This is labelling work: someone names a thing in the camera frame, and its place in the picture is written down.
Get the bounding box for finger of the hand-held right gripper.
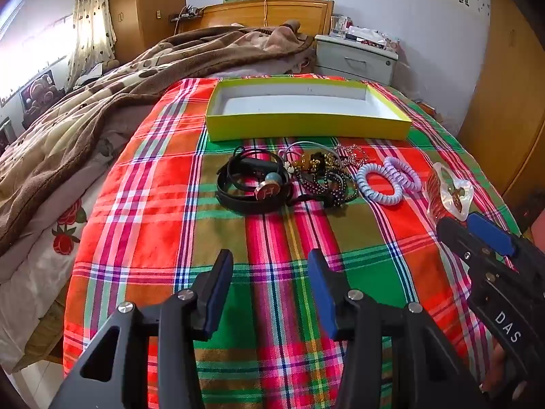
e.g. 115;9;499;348
467;212;519;273
437;216;506;296

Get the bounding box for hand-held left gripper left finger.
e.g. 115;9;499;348
47;248;234;409

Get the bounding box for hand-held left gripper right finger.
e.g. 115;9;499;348
307;248;490;409

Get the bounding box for clear amber hair claw clip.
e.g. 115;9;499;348
427;163;474;222

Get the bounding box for purple coil hair tie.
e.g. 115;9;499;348
383;157;423;192

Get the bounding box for dark red bead bracelet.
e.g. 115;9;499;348
294;166;358;210

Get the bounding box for black strap bracelet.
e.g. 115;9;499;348
216;153;294;216

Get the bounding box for light blue coil hair tie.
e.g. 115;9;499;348
356;162;403;207

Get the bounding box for black cord teal bead necklace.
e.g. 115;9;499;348
232;145;295;202

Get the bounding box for yellow cardboard box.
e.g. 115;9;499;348
205;77;413;142

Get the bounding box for person's right hand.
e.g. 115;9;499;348
478;343;519;394

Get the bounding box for red green plaid cloth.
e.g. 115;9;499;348
63;76;522;409

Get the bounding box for wooden wardrobe door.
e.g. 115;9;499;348
457;0;545;200

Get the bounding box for grey hair band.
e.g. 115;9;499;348
283;140;333;163

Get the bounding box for floral bed sheet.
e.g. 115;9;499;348
0;136;130;373

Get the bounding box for grey nightstand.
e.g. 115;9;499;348
314;34;400;87

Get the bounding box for packets on nightstand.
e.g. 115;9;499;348
345;25;402;50

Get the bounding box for brown paw print blanket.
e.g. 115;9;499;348
0;26;316;257

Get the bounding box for clear acrylic organizer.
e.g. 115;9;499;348
330;15;352;37

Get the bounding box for teddy bear picture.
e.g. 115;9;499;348
19;70;59;117

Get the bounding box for wooden headboard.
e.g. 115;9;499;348
176;0;335;38

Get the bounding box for power strip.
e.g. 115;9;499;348
169;5;201;22

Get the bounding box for wooden wardrobe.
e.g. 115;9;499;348
106;0;187;63

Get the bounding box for patterned curtain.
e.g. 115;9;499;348
66;0;117;90

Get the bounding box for pink rhinestone bracelet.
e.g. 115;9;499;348
336;144;372;169

